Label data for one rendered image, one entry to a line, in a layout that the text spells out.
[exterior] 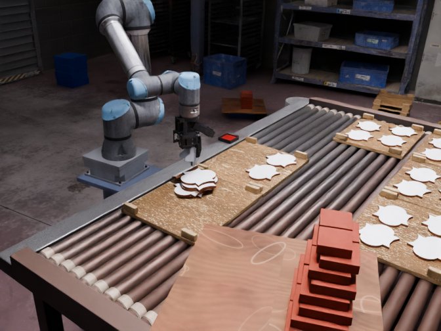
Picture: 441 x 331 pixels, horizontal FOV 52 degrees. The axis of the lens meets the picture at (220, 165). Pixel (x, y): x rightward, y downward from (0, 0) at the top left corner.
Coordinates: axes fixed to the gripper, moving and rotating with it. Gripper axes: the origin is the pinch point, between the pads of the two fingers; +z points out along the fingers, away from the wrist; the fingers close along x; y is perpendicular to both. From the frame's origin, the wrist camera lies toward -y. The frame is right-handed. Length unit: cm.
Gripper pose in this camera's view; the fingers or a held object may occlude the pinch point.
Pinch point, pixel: (193, 162)
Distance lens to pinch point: 176.6
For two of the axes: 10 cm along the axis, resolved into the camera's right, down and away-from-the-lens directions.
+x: 5.5, 3.8, -7.4
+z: -0.3, 9.0, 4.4
